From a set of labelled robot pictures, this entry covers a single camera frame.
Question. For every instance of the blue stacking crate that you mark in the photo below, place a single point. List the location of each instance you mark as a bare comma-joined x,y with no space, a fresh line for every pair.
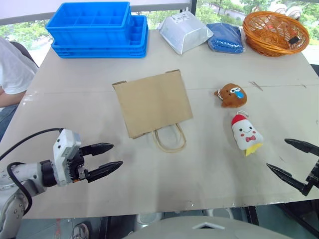
112,48

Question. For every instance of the small black object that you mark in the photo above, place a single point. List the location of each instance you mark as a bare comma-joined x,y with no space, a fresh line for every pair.
294,40

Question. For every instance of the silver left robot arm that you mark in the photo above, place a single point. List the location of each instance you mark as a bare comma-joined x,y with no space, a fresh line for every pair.
21,174

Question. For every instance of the blue cloth in plastic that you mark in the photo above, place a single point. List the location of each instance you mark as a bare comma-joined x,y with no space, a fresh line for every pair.
225,37

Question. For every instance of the black table leg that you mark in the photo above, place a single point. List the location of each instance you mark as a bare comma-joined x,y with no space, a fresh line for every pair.
251,215

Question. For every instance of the person in white shirt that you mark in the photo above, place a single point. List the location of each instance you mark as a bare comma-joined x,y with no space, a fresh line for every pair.
11,82

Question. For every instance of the brown plush toy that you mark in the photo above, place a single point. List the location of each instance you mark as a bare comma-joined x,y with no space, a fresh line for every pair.
231,95

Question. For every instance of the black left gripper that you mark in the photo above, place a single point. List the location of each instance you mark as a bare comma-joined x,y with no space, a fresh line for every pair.
76,165

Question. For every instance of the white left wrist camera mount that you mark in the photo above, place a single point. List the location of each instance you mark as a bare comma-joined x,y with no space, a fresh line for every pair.
62,154

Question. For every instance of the grey robot torso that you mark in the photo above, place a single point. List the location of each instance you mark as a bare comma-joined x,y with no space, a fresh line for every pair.
199,227

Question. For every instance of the orange wicker basket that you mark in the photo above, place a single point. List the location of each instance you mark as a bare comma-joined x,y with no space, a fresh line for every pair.
274,33

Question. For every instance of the sandalled foot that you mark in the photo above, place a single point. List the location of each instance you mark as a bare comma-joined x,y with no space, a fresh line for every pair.
81,230

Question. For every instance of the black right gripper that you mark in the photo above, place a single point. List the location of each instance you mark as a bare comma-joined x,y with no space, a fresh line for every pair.
314,174

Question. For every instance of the blue compartment crate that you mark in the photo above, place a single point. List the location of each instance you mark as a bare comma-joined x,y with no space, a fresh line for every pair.
91,23

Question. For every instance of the brown paper bag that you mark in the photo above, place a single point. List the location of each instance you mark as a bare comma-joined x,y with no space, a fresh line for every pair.
153,105

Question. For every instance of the white plastic-wrapped container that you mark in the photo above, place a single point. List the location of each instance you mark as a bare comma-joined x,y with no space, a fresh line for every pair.
184,31

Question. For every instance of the white red plush toy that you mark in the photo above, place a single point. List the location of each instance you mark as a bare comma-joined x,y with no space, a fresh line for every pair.
246,134

